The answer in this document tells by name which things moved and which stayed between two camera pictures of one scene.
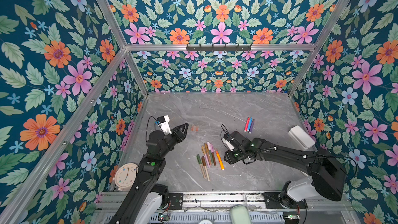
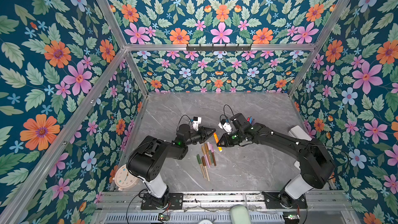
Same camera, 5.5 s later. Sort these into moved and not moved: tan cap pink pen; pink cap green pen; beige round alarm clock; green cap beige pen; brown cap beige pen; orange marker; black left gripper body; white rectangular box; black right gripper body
Moved: black left gripper body; black right gripper body; orange marker
Not moved: tan cap pink pen; beige round alarm clock; green cap beige pen; brown cap beige pen; white rectangular box; pink cap green pen
